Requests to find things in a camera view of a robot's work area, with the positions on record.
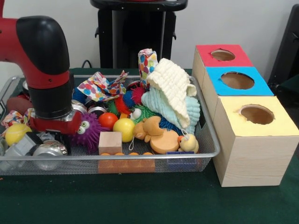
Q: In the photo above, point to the small yellow ball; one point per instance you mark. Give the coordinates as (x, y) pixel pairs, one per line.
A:
(124, 129)

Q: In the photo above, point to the multicolour polka dot cloth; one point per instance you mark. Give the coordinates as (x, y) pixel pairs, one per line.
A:
(100, 87)
(147, 63)

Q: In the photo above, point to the wooden box with three holes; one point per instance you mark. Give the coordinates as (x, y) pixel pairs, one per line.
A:
(254, 149)

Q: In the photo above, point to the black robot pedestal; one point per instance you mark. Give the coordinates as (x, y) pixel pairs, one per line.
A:
(140, 32)

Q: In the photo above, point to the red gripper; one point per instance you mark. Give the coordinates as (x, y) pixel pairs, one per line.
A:
(56, 126)

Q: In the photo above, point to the small orange ball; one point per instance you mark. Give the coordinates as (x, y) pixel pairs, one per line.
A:
(108, 120)

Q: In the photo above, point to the orange toy brick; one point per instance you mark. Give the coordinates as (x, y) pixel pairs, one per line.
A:
(126, 164)

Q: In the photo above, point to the shallow clear mesh bin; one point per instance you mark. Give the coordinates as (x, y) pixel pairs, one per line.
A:
(205, 140)

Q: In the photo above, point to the brown toy football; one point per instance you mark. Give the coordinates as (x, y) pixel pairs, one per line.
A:
(16, 104)

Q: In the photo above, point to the cream knit cloth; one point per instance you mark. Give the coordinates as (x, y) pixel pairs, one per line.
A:
(173, 86)

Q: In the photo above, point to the mint green cloth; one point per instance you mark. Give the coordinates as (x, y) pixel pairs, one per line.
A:
(156, 103)

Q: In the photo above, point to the purple googly-eyed monster toy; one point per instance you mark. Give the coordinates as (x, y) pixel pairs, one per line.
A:
(91, 133)

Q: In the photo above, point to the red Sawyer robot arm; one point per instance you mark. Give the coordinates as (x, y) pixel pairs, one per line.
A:
(42, 56)

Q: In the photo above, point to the wooden cube block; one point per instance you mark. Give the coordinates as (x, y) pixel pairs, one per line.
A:
(110, 142)

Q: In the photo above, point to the black chair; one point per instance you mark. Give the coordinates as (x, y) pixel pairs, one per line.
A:
(287, 51)

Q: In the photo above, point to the orange foam duck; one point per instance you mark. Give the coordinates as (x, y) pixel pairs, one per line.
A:
(163, 140)

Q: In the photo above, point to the small yellow rubber duck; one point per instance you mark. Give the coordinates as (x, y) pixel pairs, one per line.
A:
(188, 142)

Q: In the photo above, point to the open-top silver can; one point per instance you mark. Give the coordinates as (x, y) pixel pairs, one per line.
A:
(49, 150)

